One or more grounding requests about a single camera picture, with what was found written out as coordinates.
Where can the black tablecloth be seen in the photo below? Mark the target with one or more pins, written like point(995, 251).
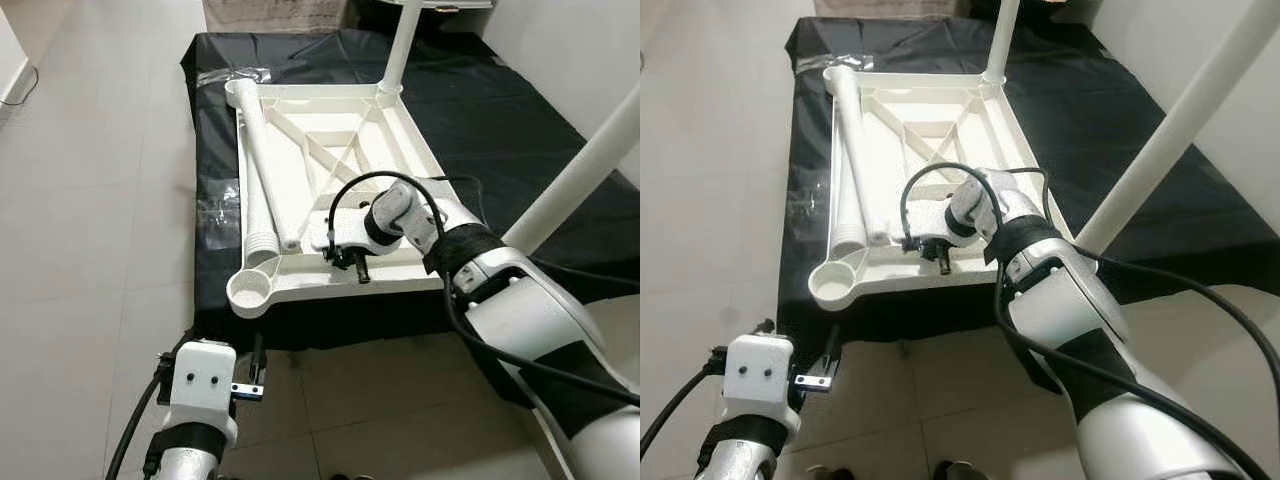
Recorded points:
point(500, 120)
point(1100, 100)

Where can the white plastic table leg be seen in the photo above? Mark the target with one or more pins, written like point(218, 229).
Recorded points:
point(1170, 130)
point(265, 170)
point(400, 40)
point(580, 170)
point(860, 160)
point(1003, 40)

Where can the crumpled clear tape patch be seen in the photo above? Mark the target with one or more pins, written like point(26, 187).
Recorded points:
point(222, 220)

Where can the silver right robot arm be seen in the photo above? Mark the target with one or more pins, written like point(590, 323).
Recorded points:
point(1080, 310)
point(530, 320)

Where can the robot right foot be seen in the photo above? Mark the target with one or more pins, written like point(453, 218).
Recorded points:
point(958, 471)

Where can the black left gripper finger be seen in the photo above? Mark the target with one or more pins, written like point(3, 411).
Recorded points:
point(258, 360)
point(831, 352)

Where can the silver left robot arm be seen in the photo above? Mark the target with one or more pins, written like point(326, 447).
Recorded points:
point(190, 455)
point(745, 450)

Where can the speckled grey right wrist camera mount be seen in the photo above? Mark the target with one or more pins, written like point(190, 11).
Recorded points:
point(335, 230)
point(930, 215)

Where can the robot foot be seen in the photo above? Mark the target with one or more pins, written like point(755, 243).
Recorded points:
point(958, 471)
point(828, 472)

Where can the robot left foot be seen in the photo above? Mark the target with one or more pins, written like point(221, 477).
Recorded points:
point(828, 472)

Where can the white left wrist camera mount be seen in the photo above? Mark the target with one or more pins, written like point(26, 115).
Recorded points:
point(205, 380)
point(760, 370)

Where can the long clear tape strip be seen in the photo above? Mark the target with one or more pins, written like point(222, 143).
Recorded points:
point(835, 61)
point(235, 76)

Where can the beige cloth covered bench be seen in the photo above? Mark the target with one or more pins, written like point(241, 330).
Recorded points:
point(280, 15)
point(890, 8)

